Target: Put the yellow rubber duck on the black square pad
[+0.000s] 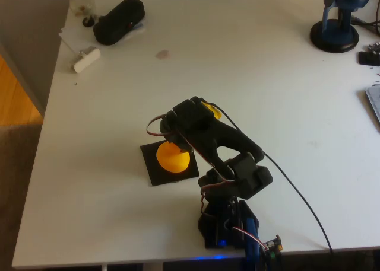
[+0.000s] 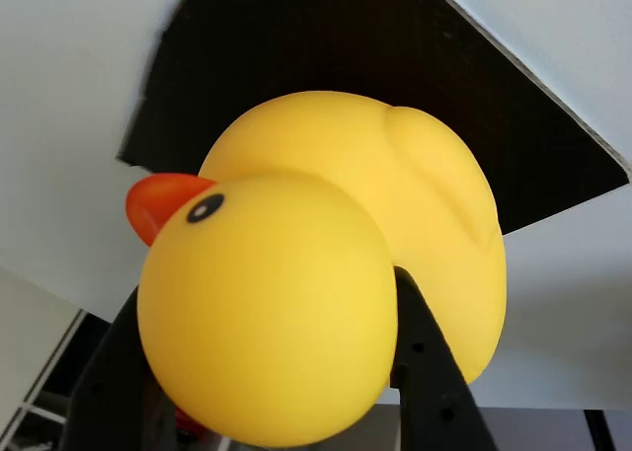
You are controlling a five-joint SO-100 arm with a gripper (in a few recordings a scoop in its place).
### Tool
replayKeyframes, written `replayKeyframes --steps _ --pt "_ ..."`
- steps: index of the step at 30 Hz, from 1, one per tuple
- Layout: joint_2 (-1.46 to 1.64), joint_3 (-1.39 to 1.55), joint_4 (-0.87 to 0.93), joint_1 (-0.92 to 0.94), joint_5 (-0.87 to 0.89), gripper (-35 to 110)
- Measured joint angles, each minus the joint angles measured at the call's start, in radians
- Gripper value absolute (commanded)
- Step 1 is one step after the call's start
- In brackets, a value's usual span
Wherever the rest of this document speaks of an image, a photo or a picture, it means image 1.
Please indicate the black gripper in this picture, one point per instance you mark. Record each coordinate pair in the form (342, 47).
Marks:
(173, 138)

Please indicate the yellow rubber duck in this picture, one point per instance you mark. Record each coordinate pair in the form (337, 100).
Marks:
(173, 161)

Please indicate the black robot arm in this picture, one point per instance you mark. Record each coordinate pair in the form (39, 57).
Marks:
(231, 140)

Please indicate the black square mat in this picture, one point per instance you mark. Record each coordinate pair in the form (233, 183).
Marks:
(166, 179)

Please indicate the white power bank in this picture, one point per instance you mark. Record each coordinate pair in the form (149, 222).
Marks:
(87, 60)

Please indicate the black zipped case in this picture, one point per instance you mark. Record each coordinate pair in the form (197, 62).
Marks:
(118, 22)

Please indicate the small black round object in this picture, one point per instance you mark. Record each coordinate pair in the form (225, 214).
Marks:
(88, 21)

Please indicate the white paper sheets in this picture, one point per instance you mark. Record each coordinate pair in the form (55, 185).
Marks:
(69, 35)

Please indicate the blue table clamp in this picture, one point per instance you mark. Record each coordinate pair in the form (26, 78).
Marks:
(252, 253)

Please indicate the motor control board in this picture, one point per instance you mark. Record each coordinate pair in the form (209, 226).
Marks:
(271, 245)

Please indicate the blue desk microphone stand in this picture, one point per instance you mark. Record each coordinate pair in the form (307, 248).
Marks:
(334, 35)

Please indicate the grey laptop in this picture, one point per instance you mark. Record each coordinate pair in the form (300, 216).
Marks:
(374, 102)

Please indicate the black flat device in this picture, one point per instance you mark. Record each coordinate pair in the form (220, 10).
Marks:
(368, 58)

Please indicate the small electronics board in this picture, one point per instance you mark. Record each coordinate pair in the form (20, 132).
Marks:
(374, 46)

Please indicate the yellow taped wrist camera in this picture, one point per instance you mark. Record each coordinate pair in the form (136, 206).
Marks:
(214, 111)

